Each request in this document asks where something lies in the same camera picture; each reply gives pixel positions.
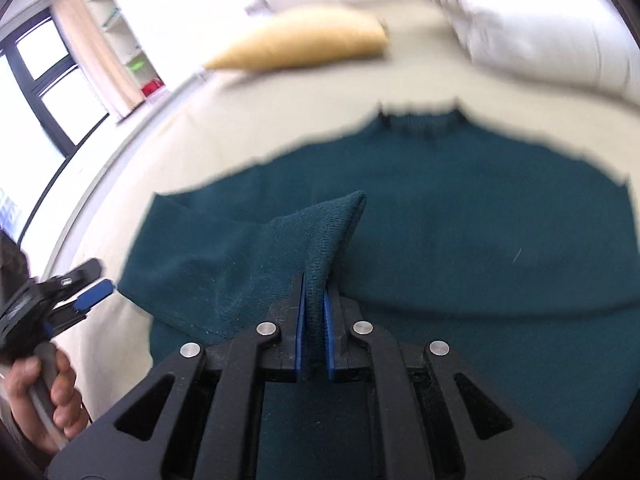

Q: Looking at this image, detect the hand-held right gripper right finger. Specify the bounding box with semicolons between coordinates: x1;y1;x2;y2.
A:
324;287;581;480

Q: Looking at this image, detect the beige bed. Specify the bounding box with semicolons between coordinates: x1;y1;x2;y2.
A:
45;0;640;426

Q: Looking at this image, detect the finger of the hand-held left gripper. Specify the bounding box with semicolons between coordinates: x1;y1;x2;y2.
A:
45;258;104;294
50;280;117;334

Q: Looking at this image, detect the black framed window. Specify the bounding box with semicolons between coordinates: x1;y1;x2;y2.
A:
0;7;111;161

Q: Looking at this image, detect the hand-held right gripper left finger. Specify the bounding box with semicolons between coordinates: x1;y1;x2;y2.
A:
47;272;307;480

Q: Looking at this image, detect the dark green knit sweater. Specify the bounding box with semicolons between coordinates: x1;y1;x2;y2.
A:
117;102;636;480

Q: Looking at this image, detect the yellow pillow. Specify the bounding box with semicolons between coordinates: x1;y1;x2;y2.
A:
202;4;390;71

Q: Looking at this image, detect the white wall shelf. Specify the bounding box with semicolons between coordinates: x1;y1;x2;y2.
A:
80;0;166;101

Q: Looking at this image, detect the person's left hand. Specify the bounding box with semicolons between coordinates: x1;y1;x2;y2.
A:
7;349;91;454

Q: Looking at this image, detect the beige curtain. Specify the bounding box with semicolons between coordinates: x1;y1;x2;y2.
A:
52;0;143;116

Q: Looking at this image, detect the white folded duvet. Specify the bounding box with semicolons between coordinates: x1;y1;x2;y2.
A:
410;0;640;106

